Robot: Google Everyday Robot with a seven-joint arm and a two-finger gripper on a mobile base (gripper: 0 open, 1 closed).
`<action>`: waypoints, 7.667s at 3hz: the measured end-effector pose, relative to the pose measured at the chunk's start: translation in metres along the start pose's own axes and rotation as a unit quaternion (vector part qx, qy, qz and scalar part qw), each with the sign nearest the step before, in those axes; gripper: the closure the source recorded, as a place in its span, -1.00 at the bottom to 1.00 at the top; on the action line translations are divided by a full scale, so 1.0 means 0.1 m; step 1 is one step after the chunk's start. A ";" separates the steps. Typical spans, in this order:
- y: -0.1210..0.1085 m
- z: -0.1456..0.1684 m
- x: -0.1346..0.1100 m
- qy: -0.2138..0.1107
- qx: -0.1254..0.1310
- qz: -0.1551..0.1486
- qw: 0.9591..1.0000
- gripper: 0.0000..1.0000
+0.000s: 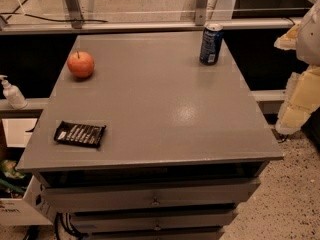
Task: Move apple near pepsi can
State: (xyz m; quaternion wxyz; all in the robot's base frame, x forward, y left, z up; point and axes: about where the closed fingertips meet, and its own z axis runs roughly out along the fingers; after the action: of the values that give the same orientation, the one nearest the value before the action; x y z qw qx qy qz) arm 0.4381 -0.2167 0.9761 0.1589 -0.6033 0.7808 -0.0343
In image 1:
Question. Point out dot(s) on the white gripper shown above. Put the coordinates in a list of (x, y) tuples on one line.
[(310, 39)]

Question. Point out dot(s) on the grey drawer cabinet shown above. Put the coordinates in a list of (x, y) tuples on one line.
[(184, 143)]

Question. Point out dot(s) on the black snack bar wrapper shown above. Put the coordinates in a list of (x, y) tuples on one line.
[(82, 135)]

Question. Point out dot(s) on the blue pepsi can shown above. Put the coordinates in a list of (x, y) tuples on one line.
[(211, 43)]

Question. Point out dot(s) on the red apple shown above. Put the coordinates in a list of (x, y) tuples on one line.
[(81, 64)]

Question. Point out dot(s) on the white pump bottle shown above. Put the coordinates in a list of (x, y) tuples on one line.
[(13, 94)]

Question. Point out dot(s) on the white cardboard box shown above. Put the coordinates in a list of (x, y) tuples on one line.
[(31, 209)]

